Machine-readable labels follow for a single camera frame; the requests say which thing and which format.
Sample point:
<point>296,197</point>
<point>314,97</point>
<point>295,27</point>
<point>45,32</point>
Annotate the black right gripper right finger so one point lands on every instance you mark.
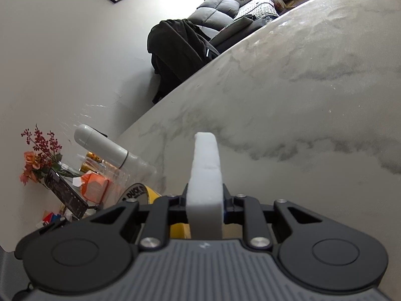
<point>312,250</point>

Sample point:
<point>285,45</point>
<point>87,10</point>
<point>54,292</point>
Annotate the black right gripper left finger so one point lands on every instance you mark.
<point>93,253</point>

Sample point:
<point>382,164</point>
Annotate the yellow bowl white inside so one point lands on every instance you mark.
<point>145,195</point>

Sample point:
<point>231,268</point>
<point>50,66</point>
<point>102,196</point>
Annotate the orange tissue box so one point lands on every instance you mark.
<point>93,186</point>

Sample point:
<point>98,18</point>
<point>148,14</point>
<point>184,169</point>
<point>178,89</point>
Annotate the red and orange flowers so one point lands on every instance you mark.
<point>45,154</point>

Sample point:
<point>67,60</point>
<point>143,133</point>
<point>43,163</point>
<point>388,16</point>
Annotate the white thermos bottle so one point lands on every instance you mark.
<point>95,142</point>

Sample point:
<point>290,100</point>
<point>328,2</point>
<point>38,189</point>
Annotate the black jacket on chair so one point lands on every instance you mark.
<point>178,50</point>

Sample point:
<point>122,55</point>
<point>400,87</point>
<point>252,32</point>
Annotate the grey sofa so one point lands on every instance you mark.
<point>227,22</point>

